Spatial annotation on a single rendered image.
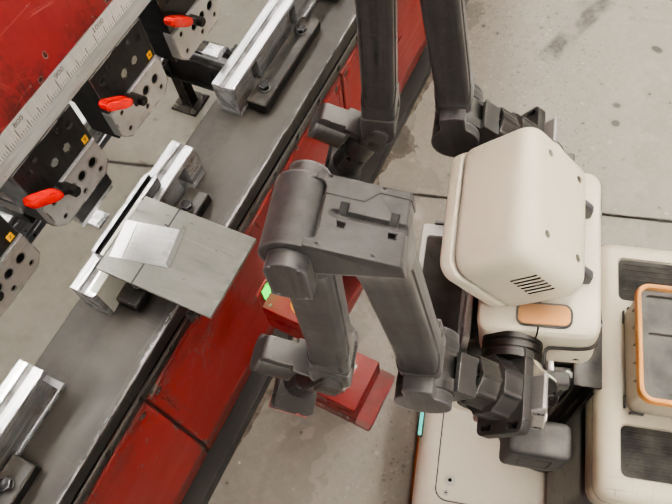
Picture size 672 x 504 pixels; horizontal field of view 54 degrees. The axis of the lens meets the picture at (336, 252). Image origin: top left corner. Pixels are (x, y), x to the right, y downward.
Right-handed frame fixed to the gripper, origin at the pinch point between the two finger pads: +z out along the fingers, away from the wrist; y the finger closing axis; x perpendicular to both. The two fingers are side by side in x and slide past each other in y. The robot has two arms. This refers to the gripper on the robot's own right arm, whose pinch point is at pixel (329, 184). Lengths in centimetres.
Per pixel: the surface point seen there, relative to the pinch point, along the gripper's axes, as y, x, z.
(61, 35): 7, -51, -23
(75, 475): 62, -28, 28
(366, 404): 18, 50, 85
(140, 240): 18.1, -31.2, 15.2
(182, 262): 21.6, -22.4, 11.0
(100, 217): 14.3, -40.2, 19.5
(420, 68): -122, 48, 82
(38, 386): 48, -40, 26
